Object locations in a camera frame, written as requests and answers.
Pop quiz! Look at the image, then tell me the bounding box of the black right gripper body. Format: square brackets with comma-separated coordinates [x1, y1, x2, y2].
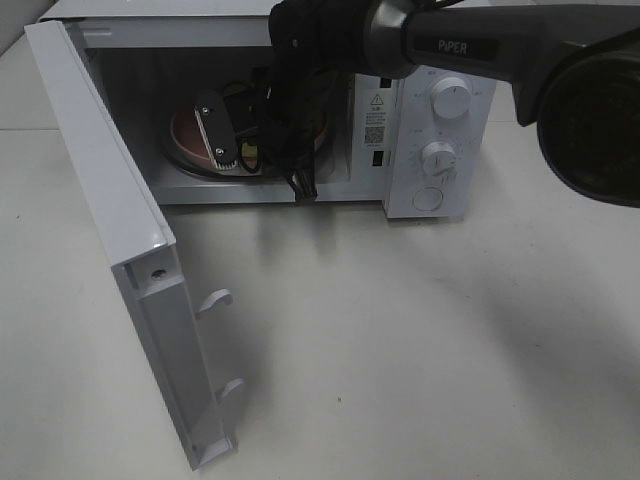
[238, 1, 370, 201]

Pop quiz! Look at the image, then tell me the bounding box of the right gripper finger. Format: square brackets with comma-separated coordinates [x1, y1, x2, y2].
[194, 90, 238, 171]

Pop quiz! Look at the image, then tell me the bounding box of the pink round plate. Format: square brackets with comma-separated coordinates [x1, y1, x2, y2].
[167, 103, 329, 176]

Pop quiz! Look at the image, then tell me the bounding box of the white microwave door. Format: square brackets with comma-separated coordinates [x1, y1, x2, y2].
[25, 20, 245, 470]

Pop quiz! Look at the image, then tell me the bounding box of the round white door button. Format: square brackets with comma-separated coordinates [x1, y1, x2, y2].
[412, 187, 444, 212]

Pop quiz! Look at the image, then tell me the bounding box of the sandwich with lettuce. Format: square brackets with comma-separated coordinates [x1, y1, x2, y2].
[237, 112, 329, 176]

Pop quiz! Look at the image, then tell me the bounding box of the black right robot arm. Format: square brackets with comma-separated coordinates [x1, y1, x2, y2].
[249, 1, 639, 207]

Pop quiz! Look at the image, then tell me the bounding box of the white microwave oven body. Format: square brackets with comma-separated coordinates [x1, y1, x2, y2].
[27, 1, 495, 218]

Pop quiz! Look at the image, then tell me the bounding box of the white warning label sticker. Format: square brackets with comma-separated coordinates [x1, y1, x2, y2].
[361, 89, 391, 149]

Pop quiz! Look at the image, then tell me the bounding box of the upper white power knob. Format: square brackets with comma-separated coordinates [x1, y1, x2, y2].
[430, 76, 471, 120]

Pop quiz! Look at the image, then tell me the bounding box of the lower white timer knob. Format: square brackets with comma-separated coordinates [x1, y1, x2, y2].
[420, 141, 457, 176]

